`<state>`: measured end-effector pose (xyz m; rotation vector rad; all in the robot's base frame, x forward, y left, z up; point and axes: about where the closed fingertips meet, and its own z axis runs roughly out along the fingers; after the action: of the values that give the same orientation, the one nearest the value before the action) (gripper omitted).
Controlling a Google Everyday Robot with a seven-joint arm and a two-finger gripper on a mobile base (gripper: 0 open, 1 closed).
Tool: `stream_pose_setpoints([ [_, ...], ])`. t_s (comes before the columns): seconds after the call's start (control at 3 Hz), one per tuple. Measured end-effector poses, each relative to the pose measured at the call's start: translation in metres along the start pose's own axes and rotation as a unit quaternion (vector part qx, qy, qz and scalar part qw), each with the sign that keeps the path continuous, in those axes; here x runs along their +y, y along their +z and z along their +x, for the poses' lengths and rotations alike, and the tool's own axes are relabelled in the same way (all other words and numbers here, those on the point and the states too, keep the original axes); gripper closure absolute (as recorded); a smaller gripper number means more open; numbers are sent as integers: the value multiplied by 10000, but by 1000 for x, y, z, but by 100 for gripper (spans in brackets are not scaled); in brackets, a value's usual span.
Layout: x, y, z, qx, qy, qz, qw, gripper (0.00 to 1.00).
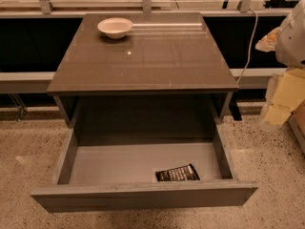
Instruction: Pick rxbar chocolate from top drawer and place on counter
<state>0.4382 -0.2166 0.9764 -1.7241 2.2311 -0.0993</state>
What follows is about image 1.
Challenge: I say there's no black rxbar chocolate wrapper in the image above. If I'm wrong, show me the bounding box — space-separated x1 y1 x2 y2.
155 164 200 181

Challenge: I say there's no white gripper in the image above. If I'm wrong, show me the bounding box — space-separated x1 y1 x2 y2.
255 0 305 126

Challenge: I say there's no metal railing frame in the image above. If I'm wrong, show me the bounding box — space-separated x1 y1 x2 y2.
0 0 305 94

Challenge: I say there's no grey cabinet with glossy top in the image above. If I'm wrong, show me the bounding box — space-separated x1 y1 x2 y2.
47 12 238 122

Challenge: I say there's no open grey top drawer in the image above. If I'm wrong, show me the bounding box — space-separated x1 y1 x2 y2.
30 94 259 214

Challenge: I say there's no white paper bowl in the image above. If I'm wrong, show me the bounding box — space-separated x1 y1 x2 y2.
97 17 133 39

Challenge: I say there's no white cable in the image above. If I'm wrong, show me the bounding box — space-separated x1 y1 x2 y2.
235 7 259 85

